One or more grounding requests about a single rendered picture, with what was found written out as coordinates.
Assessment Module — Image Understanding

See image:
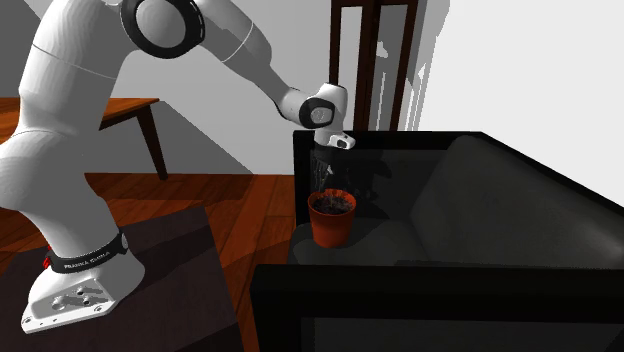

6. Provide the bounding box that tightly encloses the terracotta flower pot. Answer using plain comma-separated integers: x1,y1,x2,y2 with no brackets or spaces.
306,188,358,249

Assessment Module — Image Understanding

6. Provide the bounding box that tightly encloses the black armchair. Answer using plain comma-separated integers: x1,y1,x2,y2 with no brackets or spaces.
249,129,624,352

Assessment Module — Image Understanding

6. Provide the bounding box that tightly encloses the dark robot stand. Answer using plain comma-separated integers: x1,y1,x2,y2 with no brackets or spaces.
0,205,245,352

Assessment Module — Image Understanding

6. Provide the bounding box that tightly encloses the brown wooden table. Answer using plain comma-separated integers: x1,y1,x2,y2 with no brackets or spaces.
0,96,169,182

